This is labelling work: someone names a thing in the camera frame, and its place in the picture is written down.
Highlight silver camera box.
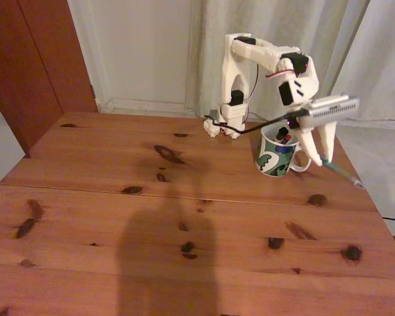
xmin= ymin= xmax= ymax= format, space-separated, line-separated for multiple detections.
xmin=298 ymin=94 xmax=360 ymax=130

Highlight white mug green blue pattern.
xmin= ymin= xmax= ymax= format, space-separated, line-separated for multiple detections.
xmin=255 ymin=124 xmax=313 ymax=178

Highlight wide white curtain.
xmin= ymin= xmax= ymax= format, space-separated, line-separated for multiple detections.
xmin=186 ymin=0 xmax=373 ymax=123

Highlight red white servo wires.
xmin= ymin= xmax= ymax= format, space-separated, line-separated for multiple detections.
xmin=245 ymin=62 xmax=297 ymax=124

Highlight white door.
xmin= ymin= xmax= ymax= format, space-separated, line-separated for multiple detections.
xmin=67 ymin=0 xmax=194 ymax=113

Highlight black camera cable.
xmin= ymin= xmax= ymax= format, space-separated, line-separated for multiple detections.
xmin=203 ymin=110 xmax=309 ymax=136

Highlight narrow white curtain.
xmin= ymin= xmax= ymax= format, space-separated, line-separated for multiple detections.
xmin=325 ymin=0 xmax=395 ymax=123

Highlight teal transparent pen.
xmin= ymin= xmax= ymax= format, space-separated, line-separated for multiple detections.
xmin=320 ymin=157 xmax=366 ymax=190

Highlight brown wooden cabinet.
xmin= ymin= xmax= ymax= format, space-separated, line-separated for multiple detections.
xmin=0 ymin=0 xmax=98 ymax=157

